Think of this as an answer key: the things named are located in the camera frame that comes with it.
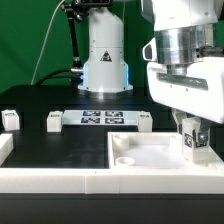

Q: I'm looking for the white base tag plate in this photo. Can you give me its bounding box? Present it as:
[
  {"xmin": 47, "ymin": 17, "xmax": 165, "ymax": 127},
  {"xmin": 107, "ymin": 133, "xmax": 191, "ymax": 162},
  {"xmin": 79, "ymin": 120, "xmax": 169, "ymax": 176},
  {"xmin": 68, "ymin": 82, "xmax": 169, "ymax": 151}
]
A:
[{"xmin": 62, "ymin": 110, "xmax": 138, "ymax": 126}]

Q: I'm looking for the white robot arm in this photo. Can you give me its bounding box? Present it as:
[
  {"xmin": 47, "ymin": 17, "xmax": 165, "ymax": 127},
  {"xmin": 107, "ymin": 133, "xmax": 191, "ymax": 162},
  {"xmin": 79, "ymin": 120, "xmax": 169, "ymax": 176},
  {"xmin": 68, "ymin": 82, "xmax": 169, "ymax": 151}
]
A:
[{"xmin": 84, "ymin": 0, "xmax": 224, "ymax": 124}]

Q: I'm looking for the white cable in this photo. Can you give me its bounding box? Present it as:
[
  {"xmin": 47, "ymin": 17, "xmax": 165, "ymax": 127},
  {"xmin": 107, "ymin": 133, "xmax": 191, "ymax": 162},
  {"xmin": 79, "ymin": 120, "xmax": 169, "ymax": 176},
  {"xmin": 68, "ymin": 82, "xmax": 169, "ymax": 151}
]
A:
[{"xmin": 30, "ymin": 0, "xmax": 68, "ymax": 86}]

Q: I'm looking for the white U-shaped obstacle fence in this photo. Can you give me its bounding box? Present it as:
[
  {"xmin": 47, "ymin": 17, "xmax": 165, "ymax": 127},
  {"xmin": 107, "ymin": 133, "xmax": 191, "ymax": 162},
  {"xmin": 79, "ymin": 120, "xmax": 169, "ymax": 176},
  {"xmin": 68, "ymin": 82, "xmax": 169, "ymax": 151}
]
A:
[{"xmin": 0, "ymin": 134, "xmax": 224, "ymax": 194}]

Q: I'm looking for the black cable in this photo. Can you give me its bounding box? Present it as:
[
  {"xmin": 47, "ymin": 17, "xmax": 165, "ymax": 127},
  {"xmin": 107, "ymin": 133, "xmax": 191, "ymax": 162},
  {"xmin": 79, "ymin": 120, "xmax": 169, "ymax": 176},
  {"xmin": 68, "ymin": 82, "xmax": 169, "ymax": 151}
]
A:
[{"xmin": 34, "ymin": 68, "xmax": 84, "ymax": 87}]

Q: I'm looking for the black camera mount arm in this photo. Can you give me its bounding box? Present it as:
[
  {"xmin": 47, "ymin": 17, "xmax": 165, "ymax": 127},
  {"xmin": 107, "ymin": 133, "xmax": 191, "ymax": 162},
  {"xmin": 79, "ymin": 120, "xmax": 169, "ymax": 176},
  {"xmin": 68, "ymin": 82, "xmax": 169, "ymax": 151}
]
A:
[{"xmin": 62, "ymin": 0, "xmax": 113, "ymax": 69}]

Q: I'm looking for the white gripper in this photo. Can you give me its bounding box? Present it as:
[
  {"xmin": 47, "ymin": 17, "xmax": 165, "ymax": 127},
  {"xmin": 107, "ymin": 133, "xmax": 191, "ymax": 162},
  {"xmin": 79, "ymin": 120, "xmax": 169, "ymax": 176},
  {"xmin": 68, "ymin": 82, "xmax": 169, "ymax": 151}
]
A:
[{"xmin": 147, "ymin": 57, "xmax": 224, "ymax": 146}]

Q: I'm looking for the white square tabletop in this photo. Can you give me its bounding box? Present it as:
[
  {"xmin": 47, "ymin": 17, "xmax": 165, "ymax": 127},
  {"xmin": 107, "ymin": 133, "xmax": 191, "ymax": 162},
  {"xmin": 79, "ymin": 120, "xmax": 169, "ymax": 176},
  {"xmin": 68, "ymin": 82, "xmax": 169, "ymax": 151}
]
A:
[{"xmin": 108, "ymin": 132, "xmax": 224, "ymax": 170}]

